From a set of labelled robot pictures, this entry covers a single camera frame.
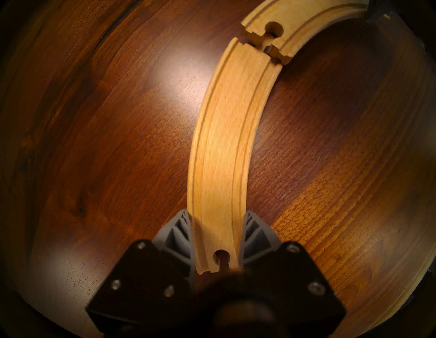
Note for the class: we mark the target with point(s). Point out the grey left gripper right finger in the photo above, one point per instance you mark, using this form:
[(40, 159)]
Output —
[(272, 259)]

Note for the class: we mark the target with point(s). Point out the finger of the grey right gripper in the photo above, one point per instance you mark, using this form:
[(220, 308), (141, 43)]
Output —
[(377, 8)]

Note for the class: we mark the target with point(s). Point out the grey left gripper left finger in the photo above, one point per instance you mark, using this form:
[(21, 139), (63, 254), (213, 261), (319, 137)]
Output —
[(150, 282)]

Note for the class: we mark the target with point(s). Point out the yellow curved wooden track piece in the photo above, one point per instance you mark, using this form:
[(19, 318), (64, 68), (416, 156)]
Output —
[(306, 20)]

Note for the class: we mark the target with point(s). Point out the pale curved wooden track piece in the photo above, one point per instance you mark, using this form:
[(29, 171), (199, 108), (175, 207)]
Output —
[(224, 153)]

